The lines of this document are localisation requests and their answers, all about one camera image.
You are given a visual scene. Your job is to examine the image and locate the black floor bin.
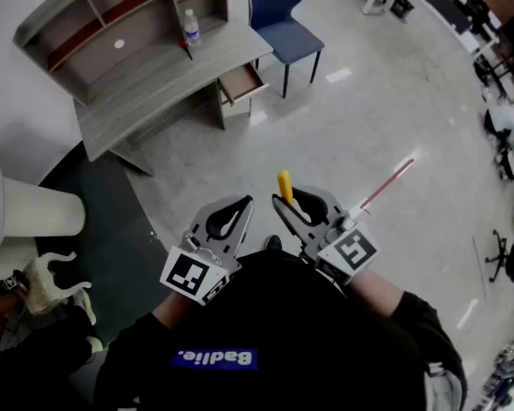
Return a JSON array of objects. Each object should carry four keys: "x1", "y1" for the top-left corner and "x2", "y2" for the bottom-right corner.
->
[{"x1": 389, "y1": 0, "x2": 415, "y2": 19}]

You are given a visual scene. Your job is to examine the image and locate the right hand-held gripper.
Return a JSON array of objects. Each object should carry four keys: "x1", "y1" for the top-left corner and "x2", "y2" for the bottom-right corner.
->
[{"x1": 271, "y1": 185, "x2": 378, "y2": 286}]

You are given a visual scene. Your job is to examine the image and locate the black office chair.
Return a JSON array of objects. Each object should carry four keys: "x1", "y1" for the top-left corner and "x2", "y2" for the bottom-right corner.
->
[{"x1": 484, "y1": 228, "x2": 514, "y2": 284}]

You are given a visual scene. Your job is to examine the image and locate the clear plastic water bottle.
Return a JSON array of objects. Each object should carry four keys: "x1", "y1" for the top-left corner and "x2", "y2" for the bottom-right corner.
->
[{"x1": 182, "y1": 9, "x2": 202, "y2": 49}]

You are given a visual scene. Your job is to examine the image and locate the person's left forearm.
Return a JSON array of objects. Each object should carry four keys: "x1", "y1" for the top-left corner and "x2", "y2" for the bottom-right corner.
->
[{"x1": 152, "y1": 292, "x2": 198, "y2": 330}]

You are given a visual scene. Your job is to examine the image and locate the white curved plastic piece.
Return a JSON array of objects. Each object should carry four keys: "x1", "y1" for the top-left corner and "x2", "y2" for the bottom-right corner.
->
[{"x1": 46, "y1": 250, "x2": 92, "y2": 303}]

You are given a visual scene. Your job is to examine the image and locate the person's black shirt torso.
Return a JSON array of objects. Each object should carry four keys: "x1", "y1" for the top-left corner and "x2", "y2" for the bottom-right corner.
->
[{"x1": 92, "y1": 250, "x2": 470, "y2": 411}]

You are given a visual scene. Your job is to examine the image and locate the red floor tape line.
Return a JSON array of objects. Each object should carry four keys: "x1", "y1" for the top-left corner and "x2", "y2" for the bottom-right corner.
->
[{"x1": 349, "y1": 158, "x2": 415, "y2": 221}]

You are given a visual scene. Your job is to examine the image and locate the blue chair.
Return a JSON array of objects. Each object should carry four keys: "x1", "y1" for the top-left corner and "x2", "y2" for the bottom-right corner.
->
[{"x1": 247, "y1": 0, "x2": 326, "y2": 99}]

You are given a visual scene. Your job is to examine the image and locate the grey wooden desk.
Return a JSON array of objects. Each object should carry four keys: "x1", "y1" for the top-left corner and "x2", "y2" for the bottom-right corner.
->
[{"x1": 72, "y1": 17, "x2": 275, "y2": 177}]

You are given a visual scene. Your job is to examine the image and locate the person's right forearm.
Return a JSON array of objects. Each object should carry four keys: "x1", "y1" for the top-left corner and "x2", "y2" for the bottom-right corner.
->
[{"x1": 344, "y1": 269, "x2": 438, "y2": 333}]

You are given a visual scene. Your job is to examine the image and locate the wooden desk drawer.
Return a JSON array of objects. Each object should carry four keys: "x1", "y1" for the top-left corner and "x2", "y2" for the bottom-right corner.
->
[{"x1": 217, "y1": 61, "x2": 270, "y2": 106}]

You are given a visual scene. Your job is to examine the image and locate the yellow-orange object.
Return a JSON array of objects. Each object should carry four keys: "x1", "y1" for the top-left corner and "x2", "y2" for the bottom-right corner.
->
[{"x1": 276, "y1": 170, "x2": 294, "y2": 208}]

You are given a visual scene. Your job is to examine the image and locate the grey shoulder bag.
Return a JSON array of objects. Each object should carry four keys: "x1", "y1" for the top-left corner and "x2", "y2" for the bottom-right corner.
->
[{"x1": 423, "y1": 360, "x2": 463, "y2": 411}]

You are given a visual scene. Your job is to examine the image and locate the dark floor mat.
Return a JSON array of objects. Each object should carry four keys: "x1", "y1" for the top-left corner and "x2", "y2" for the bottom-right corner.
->
[{"x1": 38, "y1": 141, "x2": 172, "y2": 346}]

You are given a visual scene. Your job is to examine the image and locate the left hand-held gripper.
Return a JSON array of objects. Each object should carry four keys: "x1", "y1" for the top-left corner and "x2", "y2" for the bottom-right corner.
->
[{"x1": 159, "y1": 194, "x2": 254, "y2": 307}]

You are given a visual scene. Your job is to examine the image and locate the cream foam block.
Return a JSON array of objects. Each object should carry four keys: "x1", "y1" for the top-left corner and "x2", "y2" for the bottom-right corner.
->
[{"x1": 24, "y1": 257, "x2": 59, "y2": 316}]

